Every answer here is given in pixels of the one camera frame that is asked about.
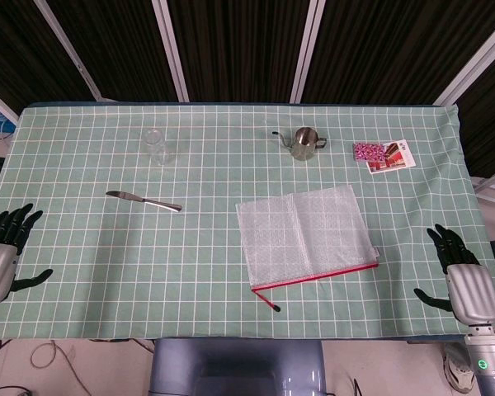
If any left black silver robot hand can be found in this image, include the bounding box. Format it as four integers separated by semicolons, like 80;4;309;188
0;203;54;306

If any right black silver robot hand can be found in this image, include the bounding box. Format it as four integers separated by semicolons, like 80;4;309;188
413;224;495;327

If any clear mesh zipper pouch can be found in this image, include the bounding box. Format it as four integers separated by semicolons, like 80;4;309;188
235;184;380;314

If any small metal pitcher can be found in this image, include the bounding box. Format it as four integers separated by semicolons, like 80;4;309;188
271;126;328;162

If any white grey sneaker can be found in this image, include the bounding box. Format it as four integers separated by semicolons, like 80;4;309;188
441;344;475;393

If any green checkered tablecloth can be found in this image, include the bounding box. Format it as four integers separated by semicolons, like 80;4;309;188
0;102;495;342

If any red white postcard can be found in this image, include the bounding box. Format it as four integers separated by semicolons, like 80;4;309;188
365;139;416;176

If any silver table knife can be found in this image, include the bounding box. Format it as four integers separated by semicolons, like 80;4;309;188
105;190;183;213

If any pink patterned card box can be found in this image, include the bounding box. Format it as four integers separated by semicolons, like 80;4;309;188
352;142;387;163

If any clear drinking glass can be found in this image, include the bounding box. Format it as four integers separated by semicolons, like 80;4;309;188
143;128;175;167

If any blue-grey robot torso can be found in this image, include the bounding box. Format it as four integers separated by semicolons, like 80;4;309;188
149;337;328;396

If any black pleated curtain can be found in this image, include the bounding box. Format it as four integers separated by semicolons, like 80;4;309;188
0;0;495;174

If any thin floor cable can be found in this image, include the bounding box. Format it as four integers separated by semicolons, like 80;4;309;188
30;340;87;372

